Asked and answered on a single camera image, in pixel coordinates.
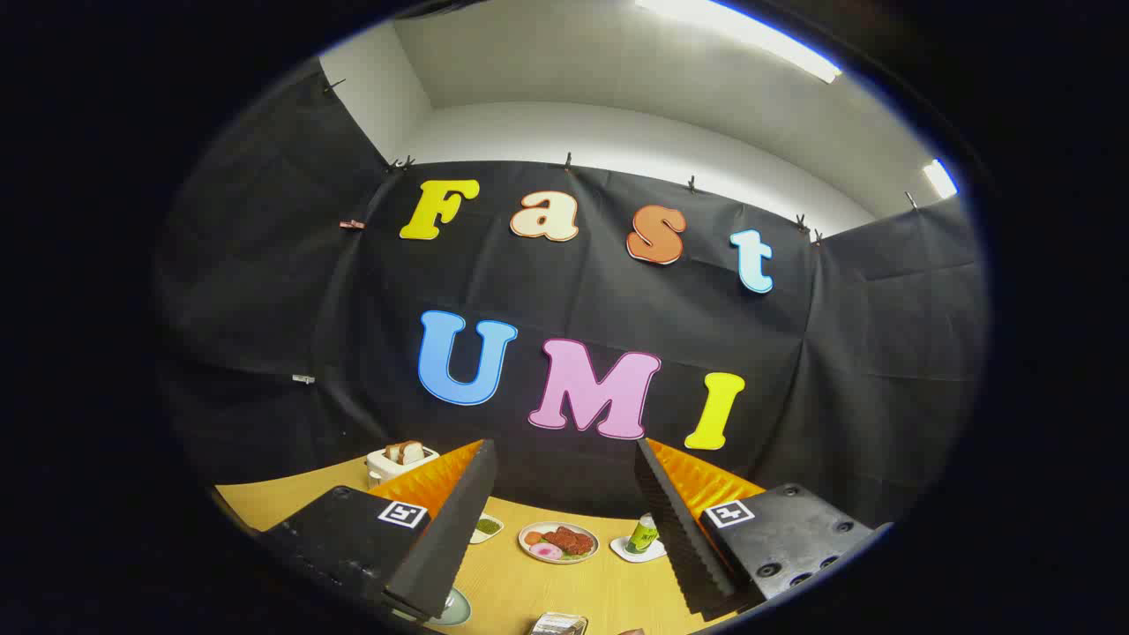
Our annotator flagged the mint green plate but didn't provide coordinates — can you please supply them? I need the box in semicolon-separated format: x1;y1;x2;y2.
423;587;473;628

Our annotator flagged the long ceiling light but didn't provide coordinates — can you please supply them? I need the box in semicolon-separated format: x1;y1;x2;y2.
635;0;843;85

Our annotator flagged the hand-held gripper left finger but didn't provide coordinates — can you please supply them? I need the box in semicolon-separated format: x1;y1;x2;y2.
256;439;499;623

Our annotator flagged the white toaster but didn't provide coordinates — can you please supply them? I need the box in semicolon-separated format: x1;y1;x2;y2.
366;441;440;486

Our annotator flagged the small ceiling light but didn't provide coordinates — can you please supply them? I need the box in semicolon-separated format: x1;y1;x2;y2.
923;159;959;199

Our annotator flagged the green label bottle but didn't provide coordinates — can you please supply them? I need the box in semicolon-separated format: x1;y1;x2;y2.
624;513;659;556

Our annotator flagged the white coaster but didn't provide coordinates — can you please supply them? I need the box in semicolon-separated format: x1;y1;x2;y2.
609;534;668;564

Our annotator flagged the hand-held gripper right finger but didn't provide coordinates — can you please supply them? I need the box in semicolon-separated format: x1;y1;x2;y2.
635;438;893;623

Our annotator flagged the white plate of food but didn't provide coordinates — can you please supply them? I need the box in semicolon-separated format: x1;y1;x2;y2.
518;521;601;564

